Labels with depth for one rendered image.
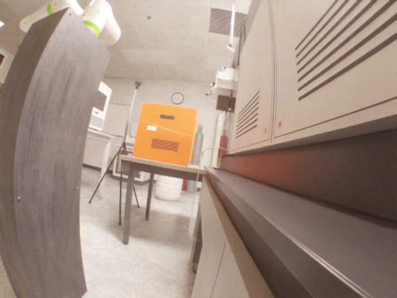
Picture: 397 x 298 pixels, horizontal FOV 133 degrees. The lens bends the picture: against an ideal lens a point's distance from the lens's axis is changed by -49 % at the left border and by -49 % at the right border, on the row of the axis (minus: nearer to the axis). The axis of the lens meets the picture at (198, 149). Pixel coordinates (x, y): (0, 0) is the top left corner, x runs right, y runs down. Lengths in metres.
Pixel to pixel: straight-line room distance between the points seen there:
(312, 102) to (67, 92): 0.62
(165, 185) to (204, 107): 2.45
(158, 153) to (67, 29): 0.98
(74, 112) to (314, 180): 0.67
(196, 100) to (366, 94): 4.47
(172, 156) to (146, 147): 0.21
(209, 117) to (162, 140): 3.26
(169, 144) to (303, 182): 1.07
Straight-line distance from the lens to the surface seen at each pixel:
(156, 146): 1.25
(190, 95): 4.61
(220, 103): 0.90
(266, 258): 0.15
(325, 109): 0.19
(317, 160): 0.23
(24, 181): 0.56
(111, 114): 5.07
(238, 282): 0.15
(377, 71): 0.15
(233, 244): 0.19
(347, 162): 0.19
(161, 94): 4.73
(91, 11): 0.86
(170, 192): 2.84
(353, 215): 0.16
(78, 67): 0.66
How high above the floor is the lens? 0.76
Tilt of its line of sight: 4 degrees up
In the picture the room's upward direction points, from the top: 9 degrees clockwise
